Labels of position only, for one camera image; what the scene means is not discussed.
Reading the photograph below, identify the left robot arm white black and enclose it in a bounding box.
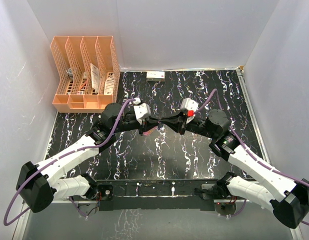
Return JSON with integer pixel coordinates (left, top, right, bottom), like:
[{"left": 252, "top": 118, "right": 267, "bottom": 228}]
[{"left": 16, "top": 99, "right": 160, "bottom": 213}]

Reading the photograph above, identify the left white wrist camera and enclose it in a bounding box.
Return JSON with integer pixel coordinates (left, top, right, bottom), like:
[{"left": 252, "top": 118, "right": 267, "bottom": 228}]
[{"left": 133, "top": 97, "right": 152, "bottom": 125}]

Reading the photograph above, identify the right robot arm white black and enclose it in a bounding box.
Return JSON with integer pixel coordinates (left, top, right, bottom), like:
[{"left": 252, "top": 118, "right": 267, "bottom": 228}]
[{"left": 161, "top": 109, "right": 309, "bottom": 229}]

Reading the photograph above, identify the orange plastic file organizer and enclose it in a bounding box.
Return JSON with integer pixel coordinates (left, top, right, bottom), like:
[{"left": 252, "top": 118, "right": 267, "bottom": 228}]
[{"left": 50, "top": 36, "right": 120, "bottom": 113}]

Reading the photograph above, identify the white paper packet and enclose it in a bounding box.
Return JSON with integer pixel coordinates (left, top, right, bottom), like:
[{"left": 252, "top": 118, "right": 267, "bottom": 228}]
[{"left": 90, "top": 63, "right": 101, "bottom": 94}]

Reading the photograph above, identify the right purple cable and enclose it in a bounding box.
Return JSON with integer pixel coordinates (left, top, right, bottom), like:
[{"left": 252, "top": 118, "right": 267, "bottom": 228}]
[{"left": 193, "top": 89, "right": 309, "bottom": 228}]

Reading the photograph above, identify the pink strap keyring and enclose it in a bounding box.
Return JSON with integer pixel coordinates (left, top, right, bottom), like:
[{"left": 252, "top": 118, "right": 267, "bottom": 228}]
[{"left": 143, "top": 125, "right": 162, "bottom": 136}]

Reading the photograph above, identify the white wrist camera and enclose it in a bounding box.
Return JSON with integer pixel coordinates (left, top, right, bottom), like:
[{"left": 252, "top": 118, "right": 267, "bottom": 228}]
[
  {"left": 180, "top": 97, "right": 199, "bottom": 124},
  {"left": 133, "top": 97, "right": 152, "bottom": 125}
]

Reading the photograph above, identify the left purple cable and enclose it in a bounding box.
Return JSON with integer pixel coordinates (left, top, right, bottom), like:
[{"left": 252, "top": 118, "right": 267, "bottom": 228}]
[{"left": 3, "top": 97, "right": 140, "bottom": 225}]

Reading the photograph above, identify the white labelled packet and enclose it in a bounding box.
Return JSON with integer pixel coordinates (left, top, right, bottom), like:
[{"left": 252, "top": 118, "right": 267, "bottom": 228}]
[{"left": 103, "top": 75, "right": 115, "bottom": 95}]

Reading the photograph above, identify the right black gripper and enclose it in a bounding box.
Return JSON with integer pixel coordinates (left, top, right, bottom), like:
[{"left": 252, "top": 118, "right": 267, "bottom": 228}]
[{"left": 160, "top": 110, "right": 217, "bottom": 140}]

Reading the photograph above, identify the white small cardboard box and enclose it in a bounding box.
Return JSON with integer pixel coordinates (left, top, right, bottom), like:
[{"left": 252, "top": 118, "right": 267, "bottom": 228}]
[{"left": 146, "top": 71, "right": 165, "bottom": 82}]

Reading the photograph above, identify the purple cable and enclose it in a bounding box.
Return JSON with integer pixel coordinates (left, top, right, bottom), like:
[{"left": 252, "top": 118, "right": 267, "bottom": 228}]
[
  {"left": 3, "top": 97, "right": 140, "bottom": 225},
  {"left": 193, "top": 89, "right": 309, "bottom": 228}
]

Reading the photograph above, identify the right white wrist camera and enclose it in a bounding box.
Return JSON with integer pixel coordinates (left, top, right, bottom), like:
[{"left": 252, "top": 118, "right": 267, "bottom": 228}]
[{"left": 180, "top": 97, "right": 199, "bottom": 124}]

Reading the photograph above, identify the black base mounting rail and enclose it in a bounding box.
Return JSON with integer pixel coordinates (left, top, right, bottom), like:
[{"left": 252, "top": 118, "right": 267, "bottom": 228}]
[{"left": 69, "top": 174, "right": 248, "bottom": 213}]

